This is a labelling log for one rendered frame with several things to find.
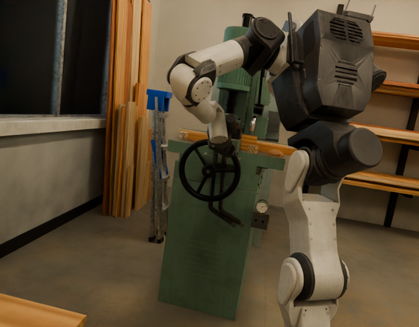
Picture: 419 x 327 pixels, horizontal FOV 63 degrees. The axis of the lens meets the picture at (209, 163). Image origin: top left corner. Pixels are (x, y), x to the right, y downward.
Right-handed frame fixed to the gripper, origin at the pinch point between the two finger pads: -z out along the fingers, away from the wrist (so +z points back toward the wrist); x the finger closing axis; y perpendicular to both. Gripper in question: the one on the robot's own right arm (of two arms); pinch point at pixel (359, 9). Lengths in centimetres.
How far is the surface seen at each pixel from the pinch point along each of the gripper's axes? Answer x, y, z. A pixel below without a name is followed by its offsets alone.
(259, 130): 29, 45, 56
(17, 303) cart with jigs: 58, -69, 140
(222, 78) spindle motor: 53, 16, 41
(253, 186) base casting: 19, 21, 88
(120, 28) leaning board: 179, 102, -3
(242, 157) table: 29, 17, 76
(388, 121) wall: -76, 265, -42
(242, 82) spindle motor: 42, 18, 40
